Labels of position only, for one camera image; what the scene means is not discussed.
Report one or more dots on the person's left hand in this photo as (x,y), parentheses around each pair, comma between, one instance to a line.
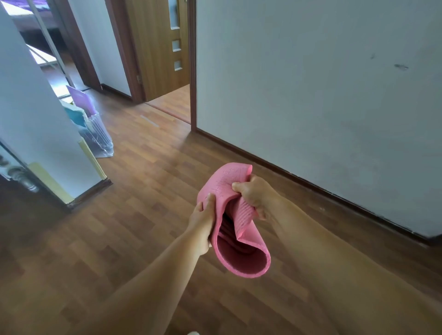
(202,224)

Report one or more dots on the person's right hand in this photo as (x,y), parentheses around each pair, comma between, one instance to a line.
(259,195)

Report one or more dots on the pink yoga mat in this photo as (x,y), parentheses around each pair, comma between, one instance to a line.
(241,259)

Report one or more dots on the person's right forearm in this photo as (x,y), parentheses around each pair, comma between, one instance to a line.
(338,276)

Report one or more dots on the person's left forearm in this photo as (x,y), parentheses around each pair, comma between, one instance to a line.
(148,293)

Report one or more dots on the clear plastic bag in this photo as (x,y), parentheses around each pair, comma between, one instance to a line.
(98,134)

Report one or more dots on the light brown wooden door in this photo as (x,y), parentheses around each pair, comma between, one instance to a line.
(155,51)

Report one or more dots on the plain white radiator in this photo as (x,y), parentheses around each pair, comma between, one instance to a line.
(17,172)

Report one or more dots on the metal shelf rack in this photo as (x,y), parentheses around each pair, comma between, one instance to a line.
(48,48)

